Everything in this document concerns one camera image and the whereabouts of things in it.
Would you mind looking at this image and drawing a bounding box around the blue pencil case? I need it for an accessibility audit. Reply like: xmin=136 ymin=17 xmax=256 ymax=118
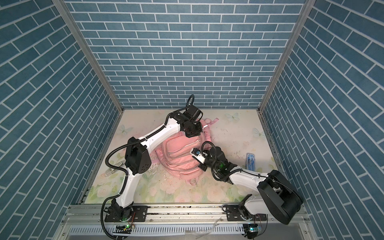
xmin=246 ymin=153 xmax=256 ymax=172

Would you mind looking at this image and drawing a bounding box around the pink student backpack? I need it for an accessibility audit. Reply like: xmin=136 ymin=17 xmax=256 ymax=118
xmin=155 ymin=118 xmax=219 ymax=185

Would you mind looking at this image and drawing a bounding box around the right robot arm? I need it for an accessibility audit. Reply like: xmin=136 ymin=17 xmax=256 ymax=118
xmin=190 ymin=147 xmax=303 ymax=225

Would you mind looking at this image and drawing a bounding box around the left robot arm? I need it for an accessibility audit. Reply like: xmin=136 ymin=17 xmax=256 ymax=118
xmin=105 ymin=104 xmax=203 ymax=211

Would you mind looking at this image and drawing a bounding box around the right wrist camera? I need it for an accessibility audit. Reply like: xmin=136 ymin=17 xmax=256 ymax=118
xmin=191 ymin=148 xmax=207 ymax=164

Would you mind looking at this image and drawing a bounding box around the left black corrugated cable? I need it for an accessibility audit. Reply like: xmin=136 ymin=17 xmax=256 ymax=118
xmin=99 ymin=94 xmax=196 ymax=240

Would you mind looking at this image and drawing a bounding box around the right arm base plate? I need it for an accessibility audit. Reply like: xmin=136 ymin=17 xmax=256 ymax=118
xmin=222 ymin=205 xmax=268 ymax=222

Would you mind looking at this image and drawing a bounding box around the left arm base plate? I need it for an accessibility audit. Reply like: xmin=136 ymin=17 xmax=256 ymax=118
xmin=104 ymin=206 xmax=148 ymax=223

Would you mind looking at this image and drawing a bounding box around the aluminium front rail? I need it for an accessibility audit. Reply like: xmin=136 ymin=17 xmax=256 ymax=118
xmin=54 ymin=203 xmax=317 ymax=240

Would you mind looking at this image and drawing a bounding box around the right corner aluminium post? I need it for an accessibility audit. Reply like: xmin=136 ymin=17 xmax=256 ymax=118
xmin=259 ymin=0 xmax=316 ymax=113

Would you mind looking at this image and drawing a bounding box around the corner aluminium post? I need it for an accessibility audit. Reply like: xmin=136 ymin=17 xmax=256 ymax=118
xmin=52 ymin=0 xmax=124 ymax=114
xmin=259 ymin=0 xmax=316 ymax=113

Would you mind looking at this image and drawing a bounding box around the left corner aluminium post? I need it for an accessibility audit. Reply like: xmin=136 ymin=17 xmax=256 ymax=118
xmin=52 ymin=0 xmax=124 ymax=114

